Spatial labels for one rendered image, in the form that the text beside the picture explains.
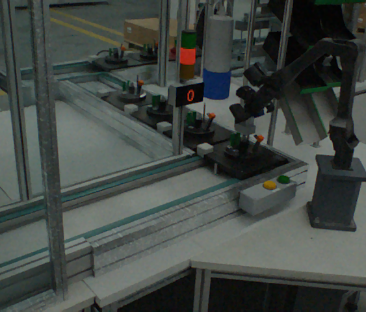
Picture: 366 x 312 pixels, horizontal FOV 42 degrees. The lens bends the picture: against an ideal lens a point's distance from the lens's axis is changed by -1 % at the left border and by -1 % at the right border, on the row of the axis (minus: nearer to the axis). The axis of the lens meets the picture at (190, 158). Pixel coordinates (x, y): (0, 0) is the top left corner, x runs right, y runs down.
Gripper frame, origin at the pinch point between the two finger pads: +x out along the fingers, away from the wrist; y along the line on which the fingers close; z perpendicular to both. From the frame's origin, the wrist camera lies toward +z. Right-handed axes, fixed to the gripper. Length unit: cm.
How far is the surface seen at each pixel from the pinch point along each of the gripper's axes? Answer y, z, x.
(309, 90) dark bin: -23.3, -2.1, -12.2
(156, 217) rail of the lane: 50, -22, 3
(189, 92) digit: 19.4, 12.8, -2.3
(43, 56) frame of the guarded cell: 83, 6, -41
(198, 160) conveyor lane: 13.2, -4.0, 19.0
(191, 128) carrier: 5.3, 10.7, 22.7
